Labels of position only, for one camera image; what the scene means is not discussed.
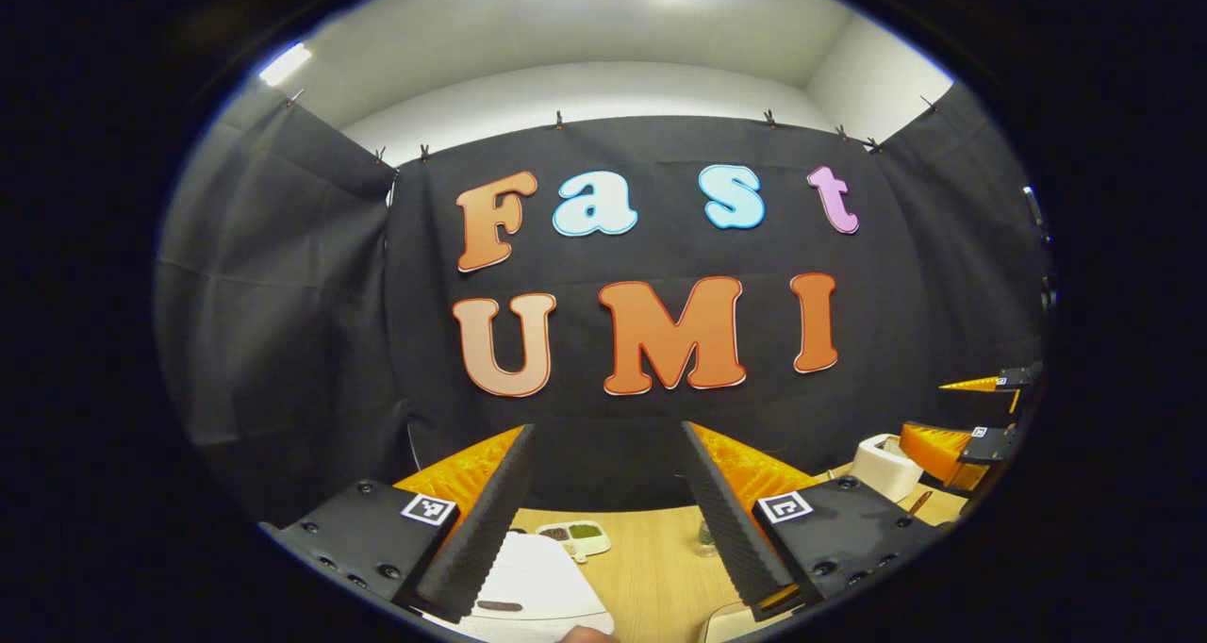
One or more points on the row of black cloth clips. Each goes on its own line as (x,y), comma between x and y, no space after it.
(558,120)

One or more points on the ceiling light strip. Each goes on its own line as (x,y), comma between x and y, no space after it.
(285,63)

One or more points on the brown wooden spoon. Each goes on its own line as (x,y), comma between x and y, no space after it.
(921,502)

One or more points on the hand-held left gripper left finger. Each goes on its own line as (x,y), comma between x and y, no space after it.
(490,530)

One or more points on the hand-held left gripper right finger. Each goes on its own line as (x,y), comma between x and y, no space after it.
(726,530)

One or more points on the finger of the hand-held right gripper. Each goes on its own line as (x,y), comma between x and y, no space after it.
(1020,379)
(990,447)

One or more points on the clear plastic water bottle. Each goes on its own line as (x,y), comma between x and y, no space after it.
(705,539)

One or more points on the white rice cooker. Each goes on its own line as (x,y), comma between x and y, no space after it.
(537,577)

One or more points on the white divided bean dish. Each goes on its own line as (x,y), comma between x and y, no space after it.
(580,552)

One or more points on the white toaster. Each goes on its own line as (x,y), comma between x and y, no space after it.
(882,469)

